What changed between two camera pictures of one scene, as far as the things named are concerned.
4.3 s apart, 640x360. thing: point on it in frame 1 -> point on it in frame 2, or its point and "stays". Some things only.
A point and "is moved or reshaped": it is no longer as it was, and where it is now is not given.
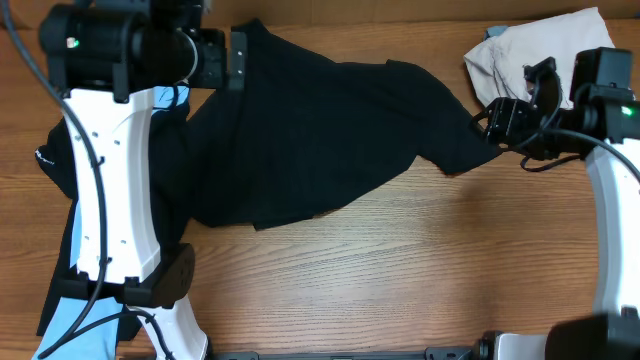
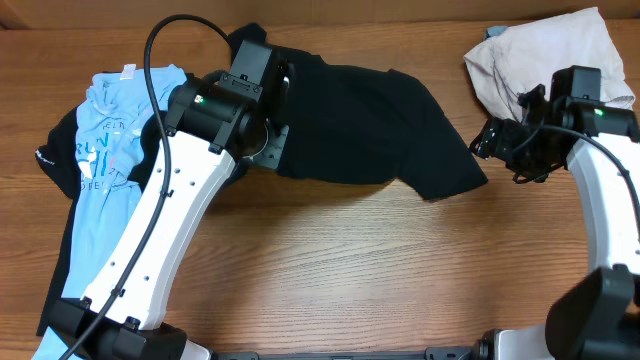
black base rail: (450, 353) stays
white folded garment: (497, 66) stays
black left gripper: (238, 60) -> (273, 151)
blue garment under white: (496, 30) stays
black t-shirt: (310, 135) is moved or reshaped
